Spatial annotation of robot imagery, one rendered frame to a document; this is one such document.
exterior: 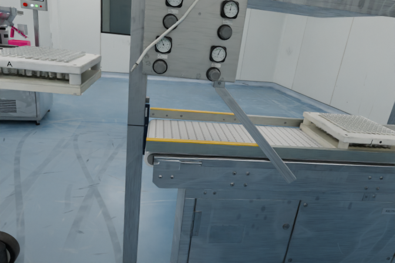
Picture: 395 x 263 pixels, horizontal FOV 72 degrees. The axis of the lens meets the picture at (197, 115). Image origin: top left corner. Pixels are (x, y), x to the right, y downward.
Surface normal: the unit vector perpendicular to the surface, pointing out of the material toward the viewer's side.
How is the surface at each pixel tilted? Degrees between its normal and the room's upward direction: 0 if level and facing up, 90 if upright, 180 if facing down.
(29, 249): 0
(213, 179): 90
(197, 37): 90
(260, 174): 90
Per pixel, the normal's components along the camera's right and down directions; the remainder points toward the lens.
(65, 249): 0.11, -0.94
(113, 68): 0.26, 0.33
